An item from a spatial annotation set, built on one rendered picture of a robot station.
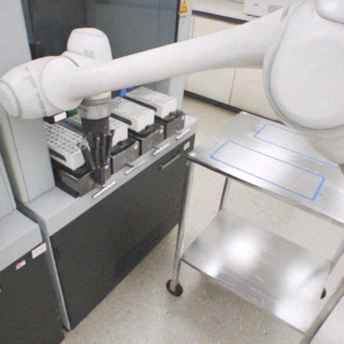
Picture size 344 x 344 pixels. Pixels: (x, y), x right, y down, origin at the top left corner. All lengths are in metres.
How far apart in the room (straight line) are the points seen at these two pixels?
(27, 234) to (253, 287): 0.90
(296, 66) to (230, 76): 2.92
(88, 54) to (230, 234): 1.09
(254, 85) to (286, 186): 2.21
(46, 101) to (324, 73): 0.51
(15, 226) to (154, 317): 0.85
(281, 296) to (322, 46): 1.21
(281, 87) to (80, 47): 0.54
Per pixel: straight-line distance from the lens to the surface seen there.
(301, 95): 0.32
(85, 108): 0.84
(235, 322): 1.64
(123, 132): 1.11
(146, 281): 1.69
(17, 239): 0.94
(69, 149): 1.00
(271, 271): 1.49
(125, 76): 0.60
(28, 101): 0.67
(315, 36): 0.31
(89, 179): 1.00
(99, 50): 0.78
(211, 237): 1.53
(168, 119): 1.27
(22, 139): 0.92
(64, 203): 1.01
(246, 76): 3.16
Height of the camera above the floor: 1.40
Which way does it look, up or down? 37 degrees down
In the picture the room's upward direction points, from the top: 5 degrees clockwise
